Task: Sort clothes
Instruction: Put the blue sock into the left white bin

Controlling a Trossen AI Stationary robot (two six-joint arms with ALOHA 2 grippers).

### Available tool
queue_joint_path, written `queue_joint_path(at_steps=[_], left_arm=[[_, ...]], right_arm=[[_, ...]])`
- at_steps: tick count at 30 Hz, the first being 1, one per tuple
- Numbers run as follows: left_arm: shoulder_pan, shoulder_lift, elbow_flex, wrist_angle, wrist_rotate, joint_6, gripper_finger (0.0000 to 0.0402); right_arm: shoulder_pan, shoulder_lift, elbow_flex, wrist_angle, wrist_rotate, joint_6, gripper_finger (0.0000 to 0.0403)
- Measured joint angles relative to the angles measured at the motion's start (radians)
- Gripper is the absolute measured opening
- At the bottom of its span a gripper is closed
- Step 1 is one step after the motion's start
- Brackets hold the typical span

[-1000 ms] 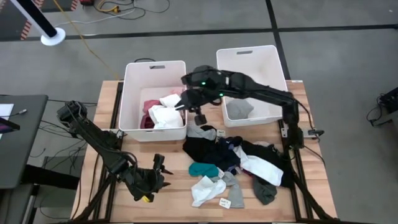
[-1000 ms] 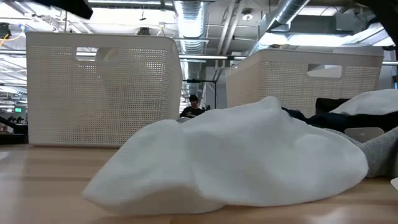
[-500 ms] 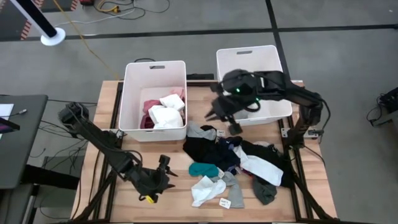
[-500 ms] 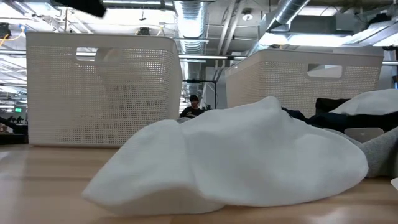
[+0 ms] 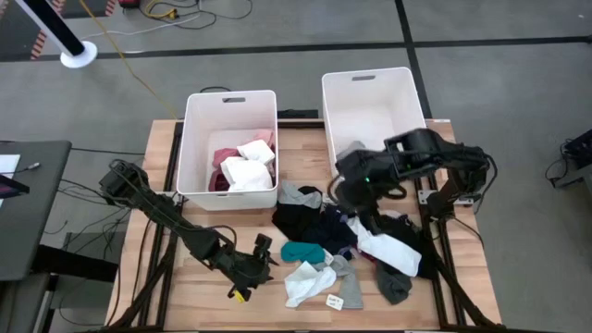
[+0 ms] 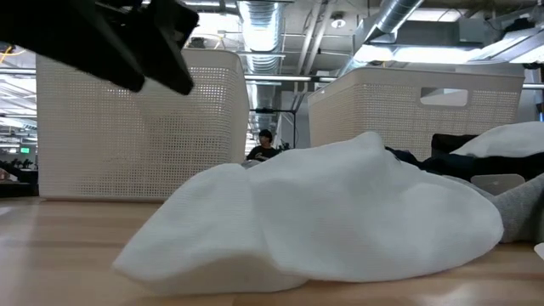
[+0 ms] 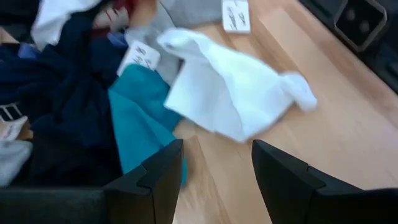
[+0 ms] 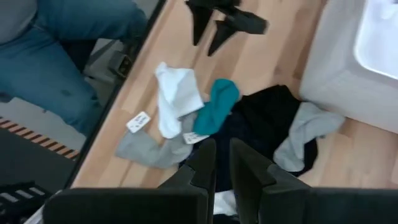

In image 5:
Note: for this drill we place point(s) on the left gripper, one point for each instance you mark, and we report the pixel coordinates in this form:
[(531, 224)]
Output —
[(245, 270)]

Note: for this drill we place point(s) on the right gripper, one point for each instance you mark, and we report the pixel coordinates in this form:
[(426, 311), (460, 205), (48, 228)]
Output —
[(365, 171)]

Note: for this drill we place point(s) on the teal garment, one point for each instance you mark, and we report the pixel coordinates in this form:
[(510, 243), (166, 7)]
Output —
[(303, 252)]

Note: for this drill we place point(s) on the small white cloth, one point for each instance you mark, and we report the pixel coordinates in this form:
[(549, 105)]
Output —
[(307, 282)]

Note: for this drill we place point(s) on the magenta garment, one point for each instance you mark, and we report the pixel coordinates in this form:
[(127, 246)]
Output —
[(216, 180)]

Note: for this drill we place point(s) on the large white shirt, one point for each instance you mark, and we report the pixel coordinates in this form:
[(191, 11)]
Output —
[(247, 176)]

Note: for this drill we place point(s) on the white plastic storage bin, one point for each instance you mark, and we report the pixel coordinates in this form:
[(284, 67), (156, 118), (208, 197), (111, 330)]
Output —
[(199, 139), (370, 106)]

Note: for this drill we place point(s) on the rose pink garment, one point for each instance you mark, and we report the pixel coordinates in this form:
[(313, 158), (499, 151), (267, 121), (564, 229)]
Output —
[(224, 157)]

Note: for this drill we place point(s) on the white garment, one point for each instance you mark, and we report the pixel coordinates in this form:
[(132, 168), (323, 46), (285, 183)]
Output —
[(256, 150)]

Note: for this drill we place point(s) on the light pink garment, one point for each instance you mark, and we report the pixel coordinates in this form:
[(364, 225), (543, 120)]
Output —
[(266, 135)]

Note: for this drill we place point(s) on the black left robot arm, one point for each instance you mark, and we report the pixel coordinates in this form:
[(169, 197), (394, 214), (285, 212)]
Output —
[(157, 208)]

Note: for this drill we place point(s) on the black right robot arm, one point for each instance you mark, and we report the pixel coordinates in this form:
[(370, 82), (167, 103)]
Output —
[(444, 155)]

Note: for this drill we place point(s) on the pale cream garment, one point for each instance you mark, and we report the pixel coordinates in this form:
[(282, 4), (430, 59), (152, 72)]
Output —
[(390, 213)]

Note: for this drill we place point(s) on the long white cloth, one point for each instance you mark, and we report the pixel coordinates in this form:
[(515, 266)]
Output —
[(390, 250)]

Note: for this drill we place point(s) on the navy blue garment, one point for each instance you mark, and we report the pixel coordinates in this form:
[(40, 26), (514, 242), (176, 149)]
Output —
[(333, 229)]

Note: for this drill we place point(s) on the white paper label tag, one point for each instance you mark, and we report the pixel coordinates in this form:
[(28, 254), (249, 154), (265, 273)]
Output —
[(334, 302), (328, 256)]

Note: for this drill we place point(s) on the dark grey sock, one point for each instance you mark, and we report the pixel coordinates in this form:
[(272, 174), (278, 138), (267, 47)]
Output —
[(393, 284)]

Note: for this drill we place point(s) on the grey sock pair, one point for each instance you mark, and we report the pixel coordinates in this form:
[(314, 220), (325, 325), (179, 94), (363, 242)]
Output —
[(351, 289)]

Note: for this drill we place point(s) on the black desk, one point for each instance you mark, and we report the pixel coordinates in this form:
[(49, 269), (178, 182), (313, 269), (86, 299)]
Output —
[(37, 208)]

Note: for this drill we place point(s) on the dark tablet screen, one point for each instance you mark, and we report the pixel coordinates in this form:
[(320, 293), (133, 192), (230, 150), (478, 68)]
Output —
[(11, 187)]

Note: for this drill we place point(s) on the white paper sheet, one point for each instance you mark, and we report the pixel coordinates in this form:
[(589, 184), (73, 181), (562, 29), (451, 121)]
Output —
[(8, 164)]

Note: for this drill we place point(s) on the white black pole with base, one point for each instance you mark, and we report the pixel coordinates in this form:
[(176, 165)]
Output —
[(78, 55)]

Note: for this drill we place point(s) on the red object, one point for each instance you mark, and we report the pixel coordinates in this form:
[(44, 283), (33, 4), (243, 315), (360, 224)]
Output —
[(129, 3)]

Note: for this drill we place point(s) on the dark mat red-white stripes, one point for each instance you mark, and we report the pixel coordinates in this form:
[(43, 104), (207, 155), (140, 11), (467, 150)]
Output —
[(14, 32)]

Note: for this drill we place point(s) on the small metal bracket plate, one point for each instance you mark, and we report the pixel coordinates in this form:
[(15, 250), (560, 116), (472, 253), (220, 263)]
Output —
[(426, 196)]

